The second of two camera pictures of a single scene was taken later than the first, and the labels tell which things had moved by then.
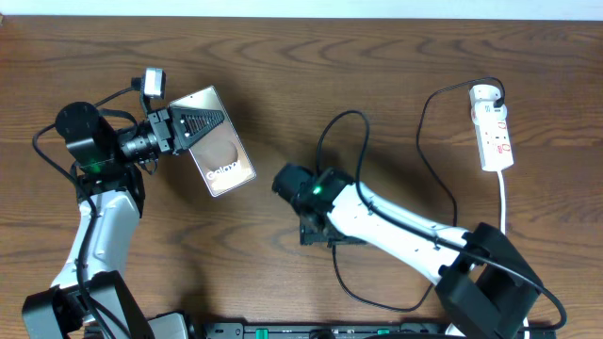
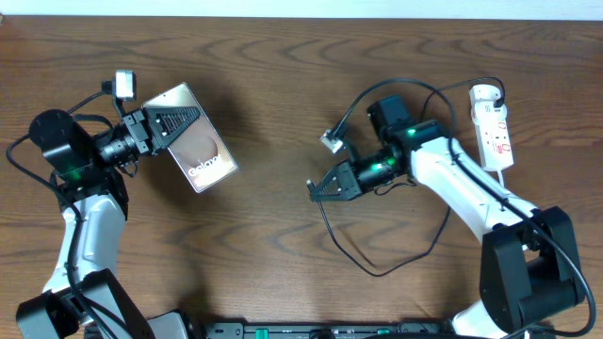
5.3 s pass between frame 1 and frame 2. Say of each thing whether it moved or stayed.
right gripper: moved
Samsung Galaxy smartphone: moved
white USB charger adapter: stayed
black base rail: stayed
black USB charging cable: moved
